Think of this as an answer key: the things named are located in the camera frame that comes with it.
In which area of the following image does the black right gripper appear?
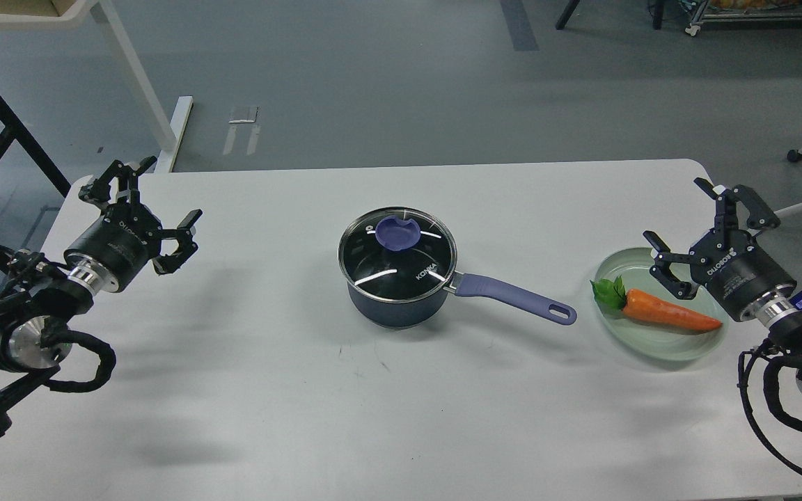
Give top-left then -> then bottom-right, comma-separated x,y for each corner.
643,177 -> 796,321

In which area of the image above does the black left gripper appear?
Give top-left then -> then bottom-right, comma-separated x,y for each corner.
64,156 -> 203,293

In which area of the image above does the dark blue saucepan purple handle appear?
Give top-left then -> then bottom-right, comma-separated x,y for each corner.
337,206 -> 577,329

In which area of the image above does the glass pot lid purple knob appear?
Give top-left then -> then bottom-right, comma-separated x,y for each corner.
338,207 -> 457,303

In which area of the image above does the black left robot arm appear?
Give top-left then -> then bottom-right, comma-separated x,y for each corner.
0,157 -> 203,438

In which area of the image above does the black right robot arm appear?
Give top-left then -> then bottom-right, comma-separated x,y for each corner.
643,177 -> 802,476

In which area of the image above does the pale green plate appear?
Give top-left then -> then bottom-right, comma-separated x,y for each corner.
593,247 -> 728,363

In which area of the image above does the orange toy carrot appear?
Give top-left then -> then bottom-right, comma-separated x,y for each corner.
590,276 -> 723,333

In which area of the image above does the wheeled metal cart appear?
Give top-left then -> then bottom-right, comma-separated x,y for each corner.
684,1 -> 802,37

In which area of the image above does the black chair leg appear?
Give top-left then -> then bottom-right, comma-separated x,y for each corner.
555,0 -> 581,31

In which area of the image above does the white desk frame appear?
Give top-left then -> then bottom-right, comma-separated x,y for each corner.
0,1 -> 194,174

